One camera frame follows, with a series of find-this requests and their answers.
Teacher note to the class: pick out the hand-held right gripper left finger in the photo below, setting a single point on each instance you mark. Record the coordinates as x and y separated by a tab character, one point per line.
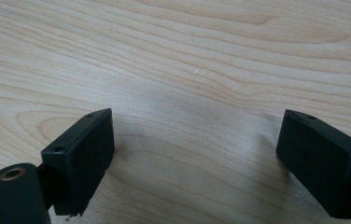
80	158

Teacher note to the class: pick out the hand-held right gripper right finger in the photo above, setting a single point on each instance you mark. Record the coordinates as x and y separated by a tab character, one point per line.
323	165

